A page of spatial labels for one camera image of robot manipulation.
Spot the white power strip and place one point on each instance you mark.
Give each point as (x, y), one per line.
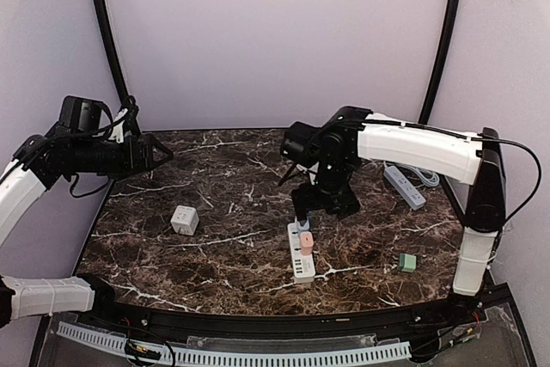
(303, 267)

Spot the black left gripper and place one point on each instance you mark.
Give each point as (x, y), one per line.
(133, 163)

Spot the right black frame post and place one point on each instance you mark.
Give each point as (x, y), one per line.
(443, 46)

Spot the blue plug charger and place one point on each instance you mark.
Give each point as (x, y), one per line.
(303, 225)

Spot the black front rail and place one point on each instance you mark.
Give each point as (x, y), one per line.
(409, 322)

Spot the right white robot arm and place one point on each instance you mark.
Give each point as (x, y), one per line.
(333, 152)

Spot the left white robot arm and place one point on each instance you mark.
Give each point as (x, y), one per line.
(86, 139)

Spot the pink plug charger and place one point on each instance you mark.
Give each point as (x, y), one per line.
(306, 242)

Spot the white slotted cable duct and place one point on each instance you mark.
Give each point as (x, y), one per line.
(176, 355)

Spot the white cube socket adapter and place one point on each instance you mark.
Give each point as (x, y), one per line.
(185, 220)

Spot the black frame post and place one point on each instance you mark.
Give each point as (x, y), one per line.
(110, 49)
(443, 46)

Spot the left black frame post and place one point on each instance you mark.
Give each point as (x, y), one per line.
(110, 49)

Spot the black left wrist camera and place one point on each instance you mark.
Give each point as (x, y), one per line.
(79, 114)

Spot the small circuit board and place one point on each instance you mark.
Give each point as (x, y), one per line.
(139, 351)

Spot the green plug charger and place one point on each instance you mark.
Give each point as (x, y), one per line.
(407, 263)

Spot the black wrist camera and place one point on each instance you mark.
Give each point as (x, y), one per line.
(79, 114)
(294, 144)

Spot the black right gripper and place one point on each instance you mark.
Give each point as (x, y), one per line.
(304, 202)

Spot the grey blue power strip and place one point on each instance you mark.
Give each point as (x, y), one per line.
(404, 187)

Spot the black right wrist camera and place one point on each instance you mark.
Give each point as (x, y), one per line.
(294, 144)

